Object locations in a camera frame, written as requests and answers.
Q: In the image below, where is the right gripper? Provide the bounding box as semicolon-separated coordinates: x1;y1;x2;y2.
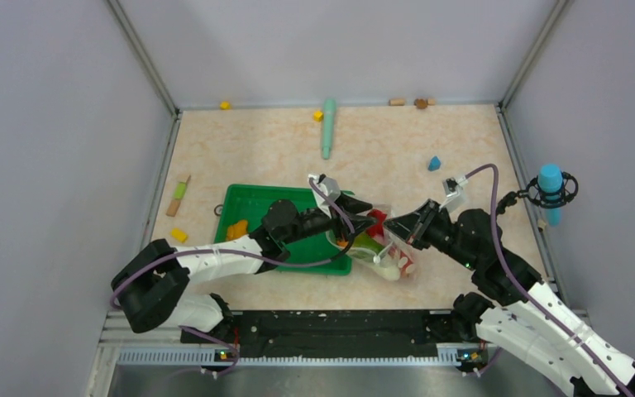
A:
382;198;479;270

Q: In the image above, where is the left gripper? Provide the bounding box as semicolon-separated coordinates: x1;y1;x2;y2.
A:
282;192;379;245

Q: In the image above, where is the orange green mango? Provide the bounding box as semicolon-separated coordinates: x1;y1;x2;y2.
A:
347;232;384;262

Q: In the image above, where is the clear dotted zip bag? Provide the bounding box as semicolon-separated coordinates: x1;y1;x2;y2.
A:
360;203;415;280

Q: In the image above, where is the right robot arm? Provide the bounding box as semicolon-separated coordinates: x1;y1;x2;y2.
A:
383;200;635;396

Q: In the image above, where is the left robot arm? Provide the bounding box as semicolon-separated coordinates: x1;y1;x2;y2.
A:
110;194;376;342

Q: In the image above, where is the blue plastic piece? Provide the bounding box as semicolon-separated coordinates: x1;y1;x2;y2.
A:
427;156;442;172

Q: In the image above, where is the mint green marker pen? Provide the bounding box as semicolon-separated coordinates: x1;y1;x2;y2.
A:
321;98;337;160

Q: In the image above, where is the green plastic tray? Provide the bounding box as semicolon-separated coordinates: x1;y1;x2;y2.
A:
214;184;352;276

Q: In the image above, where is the wooden cork cylinder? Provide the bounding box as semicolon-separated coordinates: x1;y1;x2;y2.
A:
389;98;407;107

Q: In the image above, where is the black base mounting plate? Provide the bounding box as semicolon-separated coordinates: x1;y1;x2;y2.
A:
211;309;487;359

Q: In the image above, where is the blue microphone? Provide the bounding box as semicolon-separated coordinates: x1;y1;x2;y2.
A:
537;164;563;227

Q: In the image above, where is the wooden green block stick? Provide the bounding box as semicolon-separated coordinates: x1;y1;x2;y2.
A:
165;174;191;218

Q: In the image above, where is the yellow lego brick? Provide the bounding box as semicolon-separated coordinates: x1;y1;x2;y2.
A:
169;228;189;243

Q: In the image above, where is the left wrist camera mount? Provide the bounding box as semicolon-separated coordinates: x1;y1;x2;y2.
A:
308;174;341;218

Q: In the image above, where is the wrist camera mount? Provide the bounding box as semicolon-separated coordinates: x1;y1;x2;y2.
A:
308;174;341;218
441;175;468;213

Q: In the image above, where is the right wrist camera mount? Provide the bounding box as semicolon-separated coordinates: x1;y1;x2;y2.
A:
441;175;468;213

